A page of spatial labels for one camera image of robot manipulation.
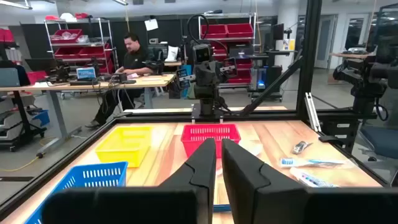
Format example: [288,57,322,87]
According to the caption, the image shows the person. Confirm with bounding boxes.
[85,32,154,129]

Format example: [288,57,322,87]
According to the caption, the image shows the wooden desk grey legs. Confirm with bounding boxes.
[0,73,177,156]

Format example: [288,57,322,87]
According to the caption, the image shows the blue plastic basket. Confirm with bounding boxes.
[24,161,129,224]

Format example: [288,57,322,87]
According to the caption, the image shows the white paper sheet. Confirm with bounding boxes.
[144,18,159,32]

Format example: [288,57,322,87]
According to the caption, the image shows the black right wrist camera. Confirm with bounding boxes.
[192,42,215,63]

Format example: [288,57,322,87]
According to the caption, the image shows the silver metal bracket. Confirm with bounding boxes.
[303,91,323,133]

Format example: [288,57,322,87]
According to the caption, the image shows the red plastic basket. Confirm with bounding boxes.
[180,123,242,159]

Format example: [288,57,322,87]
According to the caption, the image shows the silver nail clipper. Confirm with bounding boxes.
[291,140,313,156]

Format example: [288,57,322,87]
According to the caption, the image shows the blue disposable razor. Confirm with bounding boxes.
[213,203,233,213]

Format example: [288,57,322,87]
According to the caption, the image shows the small blue screen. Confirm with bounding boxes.
[76,67,97,80]

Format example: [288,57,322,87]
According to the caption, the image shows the black desk equipment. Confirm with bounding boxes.
[46,60,72,84]

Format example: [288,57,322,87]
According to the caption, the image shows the wire shelf rack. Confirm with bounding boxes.
[43,17,119,77]
[198,12,257,90]

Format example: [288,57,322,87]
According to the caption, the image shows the black rolling stand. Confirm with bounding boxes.
[247,23,296,103]

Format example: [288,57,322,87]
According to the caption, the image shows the blue chair seat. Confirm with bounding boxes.
[359,124,398,162]

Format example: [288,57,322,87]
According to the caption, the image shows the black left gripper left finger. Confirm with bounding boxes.
[42,138,218,224]

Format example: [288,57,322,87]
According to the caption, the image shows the blue toothbrush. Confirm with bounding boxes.
[279,157,346,169]

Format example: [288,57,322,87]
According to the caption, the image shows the yellow floor cable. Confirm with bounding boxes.
[0,155,40,173]

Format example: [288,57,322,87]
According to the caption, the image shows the red storage bin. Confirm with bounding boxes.
[54,46,110,60]
[200,24,228,39]
[50,29,83,44]
[228,58,253,84]
[226,23,254,39]

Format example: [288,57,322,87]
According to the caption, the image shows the yellow plastic basket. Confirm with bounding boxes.
[95,126,153,169]

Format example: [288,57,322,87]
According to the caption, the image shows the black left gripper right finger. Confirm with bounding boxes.
[221,138,398,224]

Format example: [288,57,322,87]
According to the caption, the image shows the blue storage bin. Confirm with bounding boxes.
[30,109,50,127]

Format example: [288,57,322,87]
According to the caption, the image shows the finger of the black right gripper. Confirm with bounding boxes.
[220,57,238,79]
[175,67,197,90]

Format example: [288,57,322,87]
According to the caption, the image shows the black aluminium table frame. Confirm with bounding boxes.
[0,0,398,220]

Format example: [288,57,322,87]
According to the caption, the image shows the black equipment cart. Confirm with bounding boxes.
[0,90,48,153]

